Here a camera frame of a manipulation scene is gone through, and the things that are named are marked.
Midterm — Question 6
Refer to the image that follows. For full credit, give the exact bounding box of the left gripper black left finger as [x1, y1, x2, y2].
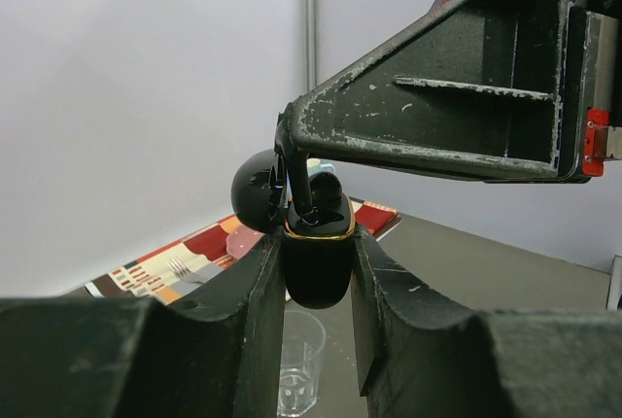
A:
[1, 235, 285, 417]

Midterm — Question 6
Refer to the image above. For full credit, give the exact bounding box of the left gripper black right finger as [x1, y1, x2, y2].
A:
[351, 226, 621, 417]

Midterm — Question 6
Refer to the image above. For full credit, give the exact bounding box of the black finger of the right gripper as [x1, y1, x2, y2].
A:
[276, 0, 585, 183]

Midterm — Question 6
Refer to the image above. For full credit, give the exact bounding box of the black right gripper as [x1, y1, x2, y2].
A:
[571, 0, 621, 178]

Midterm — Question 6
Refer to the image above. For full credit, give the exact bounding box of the pink polka-dot plate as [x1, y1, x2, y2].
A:
[225, 225, 263, 261]

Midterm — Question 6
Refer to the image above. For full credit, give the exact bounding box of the clear plastic cup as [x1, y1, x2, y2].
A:
[277, 310, 327, 417]

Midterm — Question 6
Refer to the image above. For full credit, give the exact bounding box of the glossy black gold-striped earbud case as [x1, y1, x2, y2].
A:
[230, 150, 356, 309]

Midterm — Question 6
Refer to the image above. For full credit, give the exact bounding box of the pink-handled metal fork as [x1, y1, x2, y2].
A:
[167, 258, 208, 285]

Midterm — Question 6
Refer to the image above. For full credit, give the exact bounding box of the light blue mug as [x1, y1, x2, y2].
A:
[306, 157, 335, 176]

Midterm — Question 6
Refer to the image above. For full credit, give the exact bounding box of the colourful patchwork placemat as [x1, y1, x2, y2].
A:
[83, 198, 404, 305]

